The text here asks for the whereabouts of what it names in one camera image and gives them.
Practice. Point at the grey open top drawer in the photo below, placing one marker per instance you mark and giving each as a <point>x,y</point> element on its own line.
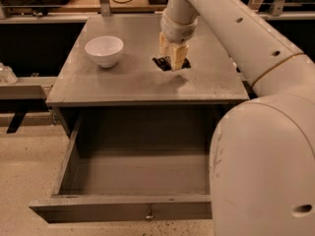
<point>116,170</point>

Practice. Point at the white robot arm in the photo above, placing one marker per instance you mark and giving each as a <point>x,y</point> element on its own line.
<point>262,163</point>

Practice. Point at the small metal drawer knob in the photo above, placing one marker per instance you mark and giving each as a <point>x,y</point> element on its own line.
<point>149,216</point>

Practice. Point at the black rxbar chocolate bar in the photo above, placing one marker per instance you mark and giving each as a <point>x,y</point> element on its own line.
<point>164,63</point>

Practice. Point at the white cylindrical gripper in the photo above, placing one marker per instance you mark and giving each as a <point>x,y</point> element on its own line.
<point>177,32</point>

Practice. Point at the white ceramic bowl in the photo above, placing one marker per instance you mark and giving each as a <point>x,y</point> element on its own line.
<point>106,51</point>

